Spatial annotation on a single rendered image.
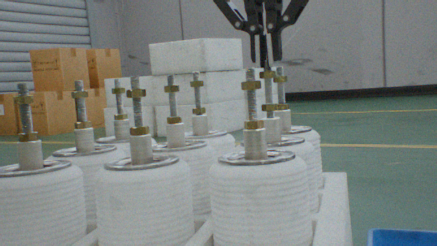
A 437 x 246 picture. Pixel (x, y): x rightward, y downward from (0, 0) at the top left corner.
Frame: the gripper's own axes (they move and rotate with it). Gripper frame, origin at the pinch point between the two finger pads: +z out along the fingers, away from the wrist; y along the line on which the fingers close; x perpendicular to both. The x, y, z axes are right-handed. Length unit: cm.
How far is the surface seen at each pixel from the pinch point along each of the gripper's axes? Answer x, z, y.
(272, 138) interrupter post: 1.0, 10.1, -0.4
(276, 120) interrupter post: 0.6, 8.1, -0.9
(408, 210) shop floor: -72, 36, -8
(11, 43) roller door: -437, -42, 400
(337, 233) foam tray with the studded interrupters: 11.0, 17.9, -8.8
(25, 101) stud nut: 15.8, 3.7, 21.0
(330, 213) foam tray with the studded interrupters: 3.8, 17.9, -6.8
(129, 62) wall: -593, -22, 360
